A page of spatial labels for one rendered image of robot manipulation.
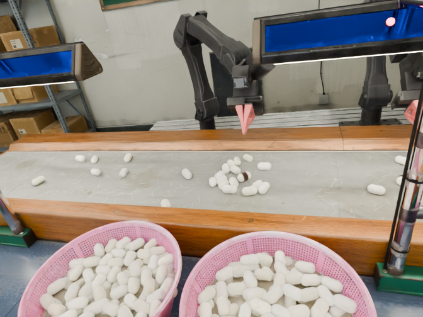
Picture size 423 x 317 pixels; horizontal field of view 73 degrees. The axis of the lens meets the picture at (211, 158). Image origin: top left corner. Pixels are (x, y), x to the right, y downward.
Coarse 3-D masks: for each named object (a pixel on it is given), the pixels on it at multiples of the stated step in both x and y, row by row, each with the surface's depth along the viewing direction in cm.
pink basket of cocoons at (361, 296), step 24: (240, 240) 52; (264, 240) 52; (288, 240) 51; (312, 240) 49; (216, 264) 51; (336, 264) 46; (192, 288) 46; (360, 288) 41; (192, 312) 44; (360, 312) 40
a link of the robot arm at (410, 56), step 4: (412, 52) 66; (416, 52) 65; (392, 56) 74; (396, 56) 73; (400, 56) 73; (404, 56) 73; (408, 56) 68; (412, 56) 67; (416, 56) 66; (392, 60) 75; (396, 60) 74; (400, 60) 74; (412, 60) 67; (412, 64) 68
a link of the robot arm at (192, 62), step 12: (192, 36) 99; (180, 48) 103; (192, 48) 100; (192, 60) 102; (192, 72) 105; (204, 72) 105; (204, 84) 105; (204, 96) 106; (204, 108) 106; (216, 108) 109
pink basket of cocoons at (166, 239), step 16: (112, 224) 60; (128, 224) 60; (144, 224) 59; (80, 240) 58; (96, 240) 60; (144, 240) 60; (160, 240) 58; (64, 256) 56; (80, 256) 58; (176, 256) 52; (48, 272) 53; (64, 272) 56; (176, 272) 51; (32, 288) 49; (32, 304) 48
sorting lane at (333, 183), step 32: (0, 160) 107; (32, 160) 103; (64, 160) 99; (160, 160) 89; (192, 160) 86; (224, 160) 83; (256, 160) 81; (288, 160) 78; (320, 160) 76; (352, 160) 74; (384, 160) 72; (32, 192) 83; (64, 192) 80; (96, 192) 78; (128, 192) 76; (160, 192) 74; (192, 192) 72; (224, 192) 70; (288, 192) 66; (320, 192) 64; (352, 192) 63
